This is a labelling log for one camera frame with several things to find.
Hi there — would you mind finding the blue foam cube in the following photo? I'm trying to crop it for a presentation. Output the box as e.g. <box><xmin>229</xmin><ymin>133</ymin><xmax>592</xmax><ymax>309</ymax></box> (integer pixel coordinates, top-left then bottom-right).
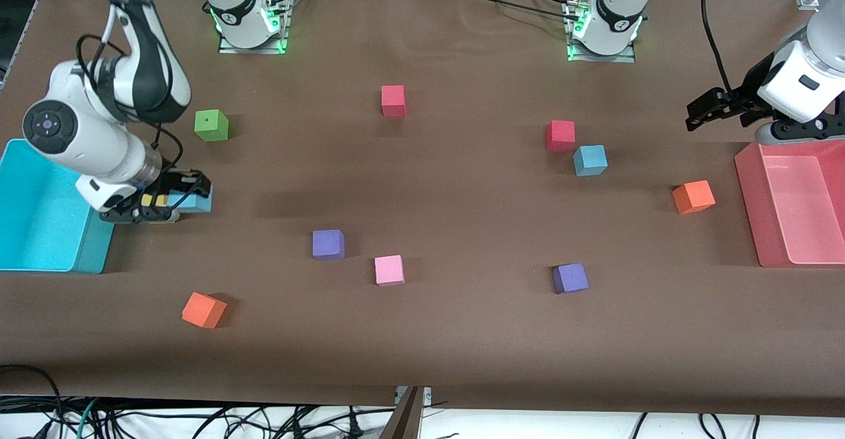
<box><xmin>573</xmin><ymin>145</ymin><xmax>608</xmax><ymax>177</ymax></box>
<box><xmin>168</xmin><ymin>185</ymin><xmax>213</xmax><ymax>214</ymax></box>

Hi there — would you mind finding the yellow foam cube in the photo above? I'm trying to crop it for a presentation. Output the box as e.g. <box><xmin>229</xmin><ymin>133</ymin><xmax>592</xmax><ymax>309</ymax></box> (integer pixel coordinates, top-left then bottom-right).
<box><xmin>139</xmin><ymin>193</ymin><xmax>180</xmax><ymax>224</ymax></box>

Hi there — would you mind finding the green foam cube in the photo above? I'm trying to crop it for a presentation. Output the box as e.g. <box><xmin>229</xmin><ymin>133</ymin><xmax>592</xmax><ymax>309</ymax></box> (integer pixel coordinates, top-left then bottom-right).
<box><xmin>194</xmin><ymin>110</ymin><xmax>230</xmax><ymax>143</ymax></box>

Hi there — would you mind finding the orange foam cube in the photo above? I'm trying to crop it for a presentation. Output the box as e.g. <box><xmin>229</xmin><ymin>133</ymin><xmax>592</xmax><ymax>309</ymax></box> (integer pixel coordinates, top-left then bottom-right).
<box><xmin>182</xmin><ymin>292</ymin><xmax>228</xmax><ymax>329</ymax></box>
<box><xmin>672</xmin><ymin>180</ymin><xmax>716</xmax><ymax>215</ymax></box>

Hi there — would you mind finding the pink plastic bin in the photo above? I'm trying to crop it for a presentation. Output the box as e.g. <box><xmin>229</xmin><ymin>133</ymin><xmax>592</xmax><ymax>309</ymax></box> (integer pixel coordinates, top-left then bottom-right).
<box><xmin>734</xmin><ymin>137</ymin><xmax>845</xmax><ymax>268</ymax></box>

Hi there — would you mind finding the cyan plastic bin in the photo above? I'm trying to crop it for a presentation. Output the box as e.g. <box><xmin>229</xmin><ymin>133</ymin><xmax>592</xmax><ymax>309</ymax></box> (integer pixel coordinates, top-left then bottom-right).
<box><xmin>0</xmin><ymin>139</ymin><xmax>131</xmax><ymax>275</ymax></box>

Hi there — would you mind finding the purple foam cube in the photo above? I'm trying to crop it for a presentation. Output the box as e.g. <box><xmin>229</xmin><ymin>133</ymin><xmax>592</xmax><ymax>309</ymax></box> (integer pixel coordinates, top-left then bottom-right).
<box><xmin>552</xmin><ymin>263</ymin><xmax>589</xmax><ymax>294</ymax></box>
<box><xmin>312</xmin><ymin>229</ymin><xmax>346</xmax><ymax>260</ymax></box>

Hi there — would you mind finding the red foam cube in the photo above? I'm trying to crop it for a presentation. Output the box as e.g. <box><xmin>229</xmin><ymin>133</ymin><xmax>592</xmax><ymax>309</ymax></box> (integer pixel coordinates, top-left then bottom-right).
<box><xmin>545</xmin><ymin>120</ymin><xmax>576</xmax><ymax>153</ymax></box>
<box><xmin>381</xmin><ymin>85</ymin><xmax>407</xmax><ymax>118</ymax></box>

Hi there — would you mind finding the pink foam cube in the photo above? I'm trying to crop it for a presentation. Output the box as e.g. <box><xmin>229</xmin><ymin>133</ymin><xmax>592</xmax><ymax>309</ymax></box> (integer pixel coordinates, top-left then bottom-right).
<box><xmin>374</xmin><ymin>255</ymin><xmax>405</xmax><ymax>287</ymax></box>

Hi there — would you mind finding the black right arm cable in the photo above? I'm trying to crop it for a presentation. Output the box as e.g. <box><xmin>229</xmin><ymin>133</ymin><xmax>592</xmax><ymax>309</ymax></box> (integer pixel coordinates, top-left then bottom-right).
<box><xmin>76</xmin><ymin>10</ymin><xmax>186</xmax><ymax>169</ymax></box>

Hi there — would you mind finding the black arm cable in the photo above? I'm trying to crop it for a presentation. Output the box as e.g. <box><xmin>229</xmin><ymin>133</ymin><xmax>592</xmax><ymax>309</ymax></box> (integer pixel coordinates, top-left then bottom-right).
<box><xmin>701</xmin><ymin>0</ymin><xmax>735</xmax><ymax>95</ymax></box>
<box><xmin>76</xmin><ymin>10</ymin><xmax>186</xmax><ymax>169</ymax></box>

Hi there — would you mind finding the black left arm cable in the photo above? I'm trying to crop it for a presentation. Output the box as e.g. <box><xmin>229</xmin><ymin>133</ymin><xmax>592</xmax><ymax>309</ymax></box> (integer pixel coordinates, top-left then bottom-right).
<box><xmin>701</xmin><ymin>0</ymin><xmax>735</xmax><ymax>95</ymax></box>

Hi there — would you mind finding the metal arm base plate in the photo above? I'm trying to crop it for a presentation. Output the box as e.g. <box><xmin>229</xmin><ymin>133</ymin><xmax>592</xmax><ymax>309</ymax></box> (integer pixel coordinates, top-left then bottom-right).
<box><xmin>218</xmin><ymin>0</ymin><xmax>290</xmax><ymax>55</ymax></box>
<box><xmin>566</xmin><ymin>0</ymin><xmax>636</xmax><ymax>63</ymax></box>

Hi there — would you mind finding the teal cable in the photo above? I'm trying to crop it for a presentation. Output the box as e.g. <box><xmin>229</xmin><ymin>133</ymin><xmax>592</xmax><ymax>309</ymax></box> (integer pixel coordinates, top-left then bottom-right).
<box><xmin>76</xmin><ymin>396</ymin><xmax>103</xmax><ymax>439</ymax></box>

